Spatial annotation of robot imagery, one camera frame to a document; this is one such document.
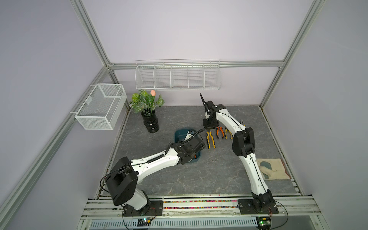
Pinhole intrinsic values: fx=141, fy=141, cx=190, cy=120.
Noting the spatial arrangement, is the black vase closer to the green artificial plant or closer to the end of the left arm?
the green artificial plant

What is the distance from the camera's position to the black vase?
96 cm

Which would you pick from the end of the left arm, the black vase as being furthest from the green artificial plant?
the end of the left arm
